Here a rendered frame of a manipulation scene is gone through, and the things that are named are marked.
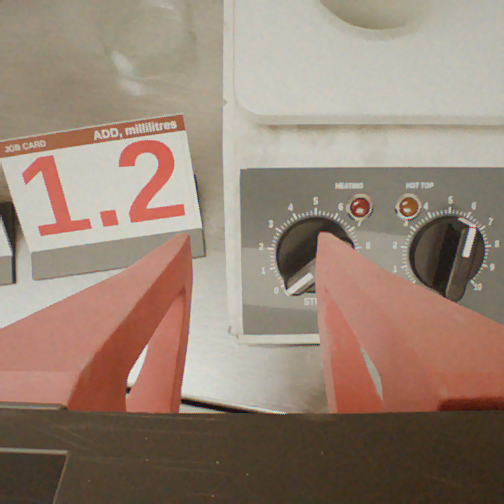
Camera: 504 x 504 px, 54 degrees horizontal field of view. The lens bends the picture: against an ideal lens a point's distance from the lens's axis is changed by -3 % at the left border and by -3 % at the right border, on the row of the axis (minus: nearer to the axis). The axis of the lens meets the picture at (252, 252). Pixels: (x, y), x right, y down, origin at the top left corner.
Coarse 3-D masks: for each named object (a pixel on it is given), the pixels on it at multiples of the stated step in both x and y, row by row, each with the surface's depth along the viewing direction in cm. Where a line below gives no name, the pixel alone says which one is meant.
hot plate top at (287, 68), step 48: (240, 0) 19; (288, 0) 19; (480, 0) 19; (240, 48) 19; (288, 48) 19; (336, 48) 19; (384, 48) 19; (432, 48) 19; (480, 48) 19; (240, 96) 18; (288, 96) 18; (336, 96) 18; (384, 96) 18; (432, 96) 18; (480, 96) 18
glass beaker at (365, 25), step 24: (312, 0) 19; (336, 0) 18; (360, 0) 17; (384, 0) 17; (408, 0) 17; (432, 0) 18; (336, 24) 19; (360, 24) 18; (384, 24) 18; (408, 24) 18
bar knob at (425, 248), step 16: (432, 224) 20; (448, 224) 20; (464, 224) 19; (416, 240) 21; (432, 240) 21; (448, 240) 20; (464, 240) 19; (480, 240) 21; (416, 256) 21; (432, 256) 21; (448, 256) 20; (464, 256) 19; (480, 256) 21; (416, 272) 21; (432, 272) 21; (448, 272) 20; (464, 272) 19; (432, 288) 21; (448, 288) 20; (464, 288) 20
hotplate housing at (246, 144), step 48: (240, 144) 20; (288, 144) 20; (336, 144) 20; (384, 144) 20; (432, 144) 20; (480, 144) 20; (240, 240) 21; (240, 288) 22; (240, 336) 23; (288, 336) 23
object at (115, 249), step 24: (192, 192) 25; (48, 240) 26; (72, 240) 26; (96, 240) 26; (120, 240) 26; (144, 240) 26; (192, 240) 26; (48, 264) 26; (72, 264) 26; (96, 264) 26; (120, 264) 26
